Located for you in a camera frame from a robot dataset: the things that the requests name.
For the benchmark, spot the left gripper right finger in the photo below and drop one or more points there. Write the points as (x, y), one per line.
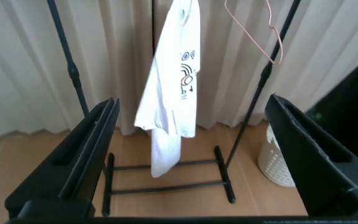
(315, 174)

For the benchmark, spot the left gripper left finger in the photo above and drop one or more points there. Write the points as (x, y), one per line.
(57, 180)

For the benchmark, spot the white printed t-shirt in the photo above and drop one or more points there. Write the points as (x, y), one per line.
(169, 93)

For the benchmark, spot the white laundry basket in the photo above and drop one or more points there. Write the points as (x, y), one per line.
(275, 168)

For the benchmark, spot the black clothes rack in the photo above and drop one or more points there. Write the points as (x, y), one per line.
(73, 71)

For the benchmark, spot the beige curtain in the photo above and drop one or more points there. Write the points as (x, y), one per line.
(17, 62)

